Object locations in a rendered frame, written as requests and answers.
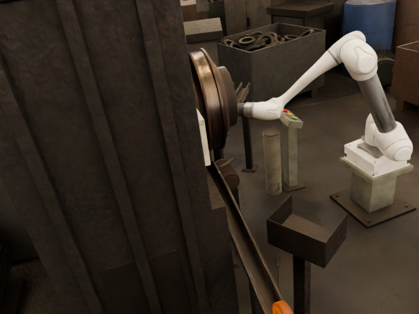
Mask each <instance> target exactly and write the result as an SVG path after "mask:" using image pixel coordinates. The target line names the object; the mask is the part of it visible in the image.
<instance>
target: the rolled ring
mask: <svg viewBox="0 0 419 314"><path fill-rule="evenodd" d="M272 314H294V313H293V311H292V310H291V308H290V306H289V305H288V304H287V303H286V302H285V301H284V300H281V301H278V302H275V303H273V305H272Z"/></svg>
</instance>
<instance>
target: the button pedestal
mask: <svg viewBox="0 0 419 314"><path fill-rule="evenodd" d="M283 113H285V114H286V115H284V114H283ZM287 113H291V112H290V111H289V110H288V112H284V111H282V112H281V116H280V117H279V119H280V121H282V135H283V156H284V178H281V184H282V188H283V189H284V190H285V192H287V193H288V192H291V191H295V190H298V189H302V188H305V186H304V185H303V184H302V183H301V181H300V180H299V179H298V178H297V128H302V125H303V121H301V120H300V119H299V118H298V117H296V116H295V115H294V114H293V113H291V114H292V116H289V115H287ZM288 117H289V118H290V119H291V120H290V119H288ZM291 117H296V118H297V119H296V120H293V119H292V118H291Z"/></svg>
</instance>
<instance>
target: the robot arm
mask: <svg viewBox="0 0 419 314"><path fill-rule="evenodd" d="M365 41H366V40H365V36H364V35H363V34H362V33H361V32H360V31H353V32H351V33H349V34H347V35H345V36H343V37H342V38H341V39H339V40H338V41H337V42H336V43H335V44H333V45H332V46H331V47H330V48H329V49H328V50H327V51H326V52H325V53H324V54H323V56H322V57H321V58H320V59H319V60H318V61H317V62H316V63H315V64H314V65H313V66H312V67H311V68H310V69H309V70H308V71H307V72H306V73H305V74H304V75H303V76H302V77H301V78H300V79H299V80H298V81H297V82H296V83H295V84H294V85H293V86H292V87H291V88H290V89H289V90H288V91H287V92H286V93H284V94H283V95H281V96H280V97H278V98H272V99H270V100H268V101H266V102H257V103H254V102H246V103H239V104H238V110H239V115H243V116H245V117H251V118H257V119H260V120H276V119H278V118H279V117H280V116H281V112H282V111H283V109H284V106H285V104H286V103H287V102H289V101H290V100H291V99H292V98H293V97H295V96H296V95H297V94H298V93H299V92H300V91H301V90H302V89H303V88H305V87H306V86H307V85H308V84H310V83H311V82H312V81H313V80H314V79H315V78H317V77H318V76H319V75H321V74H323V73H324V72H326V71H328V70H330V69H331V68H333V67H335V66H337V65H339V64H340V63H342V62H343V63H344V65H345V67H346V69H347V70H348V71H349V74H350V75H351V77H352V78H353V79H354V80H356V81H357V83H358V85H359V87H360V89H361V92H362V94H363V96H364V99H365V101H366V104H367V106H368V109H369V110H370V114H369V116H368V118H367V121H366V125H365V135H363V136H361V139H362V140H364V142H363V143H360V144H358V145H357V148H360V149H362V150H364V151H366V152H367V153H369V154H370V155H372V156H373V157H374V158H377V159H378V158H380V157H381V156H383V155H384V156H385V157H387V158H388V159H390V160H392V161H404V160H406V159H408V158H409V157H410V155H411V154H412V152H413V145H412V142H411V141H410V139H409V137H408V135H407V133H406V131H405V130H404V128H403V126H402V124H401V123H399V122H397V121H395V119H394V116H393V114H392V111H391V109H390V106H389V104H388V102H387V98H386V96H385V94H384V91H383V88H382V86H381V83H380V81H379V78H378V75H377V69H378V67H377V55H376V53H375V51H374V50H373V49H372V48H371V47H370V46H369V45H368V44H367V43H365Z"/></svg>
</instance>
